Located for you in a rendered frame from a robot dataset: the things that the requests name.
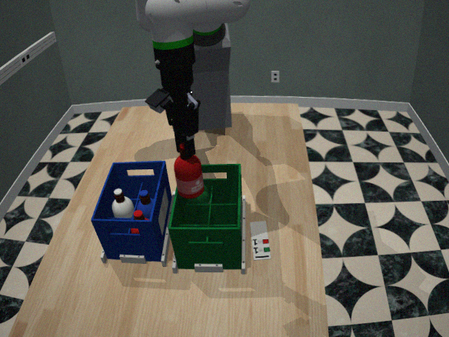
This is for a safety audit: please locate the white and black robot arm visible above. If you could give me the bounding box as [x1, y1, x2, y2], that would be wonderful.
[135, 0, 250, 114]

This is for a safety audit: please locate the green crate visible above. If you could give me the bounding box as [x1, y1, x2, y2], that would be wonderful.
[168, 165, 242, 269]

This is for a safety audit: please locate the white paper pick list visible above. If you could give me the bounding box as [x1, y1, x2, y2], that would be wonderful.
[250, 221, 271, 260]

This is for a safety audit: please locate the white bottle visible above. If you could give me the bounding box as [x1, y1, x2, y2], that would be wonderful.
[112, 189, 135, 218]

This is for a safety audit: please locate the blue plastic bottle crate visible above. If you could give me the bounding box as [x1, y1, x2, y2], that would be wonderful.
[91, 162, 172, 262]

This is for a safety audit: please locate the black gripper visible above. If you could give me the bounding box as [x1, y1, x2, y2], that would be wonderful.
[160, 66, 201, 158]

